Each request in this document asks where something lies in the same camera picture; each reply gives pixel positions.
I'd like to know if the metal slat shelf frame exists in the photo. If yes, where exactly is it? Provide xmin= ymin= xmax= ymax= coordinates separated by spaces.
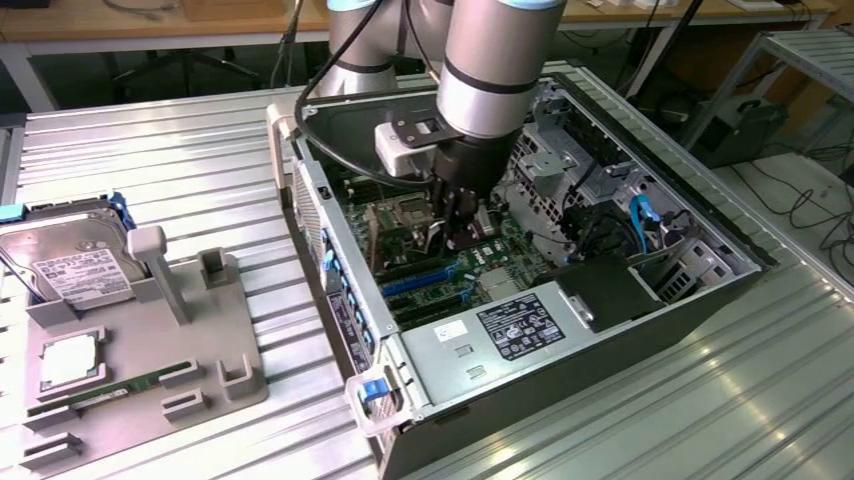
xmin=706 ymin=28 xmax=854 ymax=169

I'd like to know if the silver hard disk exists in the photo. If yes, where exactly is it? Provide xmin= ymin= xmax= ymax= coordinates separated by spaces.
xmin=0 ymin=211 xmax=147 ymax=312

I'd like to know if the grey parts rack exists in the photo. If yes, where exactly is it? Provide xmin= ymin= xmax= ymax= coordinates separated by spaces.
xmin=0 ymin=224 xmax=273 ymax=472

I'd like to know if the blue disk carrier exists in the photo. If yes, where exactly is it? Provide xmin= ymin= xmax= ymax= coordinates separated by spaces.
xmin=0 ymin=191 xmax=141 ymax=313

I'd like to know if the black box on floor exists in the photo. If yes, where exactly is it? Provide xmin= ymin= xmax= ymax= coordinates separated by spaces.
xmin=692 ymin=98 xmax=791 ymax=170

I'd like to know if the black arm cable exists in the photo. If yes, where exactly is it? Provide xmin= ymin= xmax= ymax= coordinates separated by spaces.
xmin=291 ymin=0 xmax=410 ymax=179

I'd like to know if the green motherboard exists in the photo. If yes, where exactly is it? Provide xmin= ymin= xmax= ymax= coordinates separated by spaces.
xmin=333 ymin=174 xmax=576 ymax=332

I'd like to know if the silver CPU chip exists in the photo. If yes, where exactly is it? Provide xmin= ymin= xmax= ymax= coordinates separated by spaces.
xmin=39 ymin=337 xmax=103 ymax=389

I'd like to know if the blue SATA wire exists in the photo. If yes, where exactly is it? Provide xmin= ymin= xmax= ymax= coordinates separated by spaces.
xmin=625 ymin=193 xmax=661 ymax=257

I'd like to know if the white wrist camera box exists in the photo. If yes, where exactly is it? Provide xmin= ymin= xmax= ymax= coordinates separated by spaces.
xmin=373 ymin=118 xmax=445 ymax=179

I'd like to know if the green RAM stick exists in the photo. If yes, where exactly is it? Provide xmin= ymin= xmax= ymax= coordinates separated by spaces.
xmin=26 ymin=368 xmax=197 ymax=412

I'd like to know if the metal drive cage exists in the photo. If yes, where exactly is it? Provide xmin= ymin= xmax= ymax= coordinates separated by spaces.
xmin=517 ymin=74 xmax=646 ymax=204

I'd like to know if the wooden desk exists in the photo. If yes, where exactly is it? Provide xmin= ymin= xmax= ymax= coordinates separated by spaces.
xmin=0 ymin=0 xmax=836 ymax=112

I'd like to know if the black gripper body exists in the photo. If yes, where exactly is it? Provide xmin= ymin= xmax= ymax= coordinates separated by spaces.
xmin=430 ymin=133 xmax=521 ymax=202

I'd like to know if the grey power supply unit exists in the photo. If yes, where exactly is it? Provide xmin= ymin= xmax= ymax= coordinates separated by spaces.
xmin=398 ymin=283 xmax=593 ymax=407

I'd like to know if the blue expansion slot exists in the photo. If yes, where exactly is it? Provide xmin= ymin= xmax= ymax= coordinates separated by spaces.
xmin=378 ymin=264 xmax=458 ymax=298

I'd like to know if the open black PC case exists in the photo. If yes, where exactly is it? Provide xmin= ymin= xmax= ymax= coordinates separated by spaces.
xmin=265 ymin=68 xmax=784 ymax=479

